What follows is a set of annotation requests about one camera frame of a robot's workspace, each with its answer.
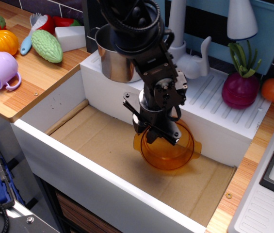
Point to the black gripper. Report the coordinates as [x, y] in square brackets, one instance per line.
[160, 123]

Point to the orange transparent plastic pot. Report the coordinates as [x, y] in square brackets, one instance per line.
[163, 155]

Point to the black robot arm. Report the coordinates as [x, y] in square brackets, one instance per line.
[138, 33]

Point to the cardboard sink liner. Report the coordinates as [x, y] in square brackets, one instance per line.
[194, 190]

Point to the stainless steel pot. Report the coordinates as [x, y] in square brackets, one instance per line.
[114, 66]

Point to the white toy sink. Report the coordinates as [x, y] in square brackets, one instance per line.
[225, 135]

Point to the grey toy faucet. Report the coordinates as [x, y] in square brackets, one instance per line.
[195, 66]

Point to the purple toy beet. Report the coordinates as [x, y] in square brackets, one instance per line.
[241, 88]

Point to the wooden drawer front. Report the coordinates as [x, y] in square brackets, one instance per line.
[83, 218]

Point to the white rectangular block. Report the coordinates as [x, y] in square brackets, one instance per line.
[71, 37]

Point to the green toy bitter gourd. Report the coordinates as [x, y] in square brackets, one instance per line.
[47, 46]

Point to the red toy chili pepper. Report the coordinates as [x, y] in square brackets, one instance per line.
[65, 22]

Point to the toy stove top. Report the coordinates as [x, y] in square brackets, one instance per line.
[255, 213]

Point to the white cone lamp shade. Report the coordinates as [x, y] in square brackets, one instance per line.
[241, 20]

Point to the red white toy vegetable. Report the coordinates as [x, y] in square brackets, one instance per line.
[45, 22]

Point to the light blue plastic spork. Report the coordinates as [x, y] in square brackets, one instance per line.
[26, 43]

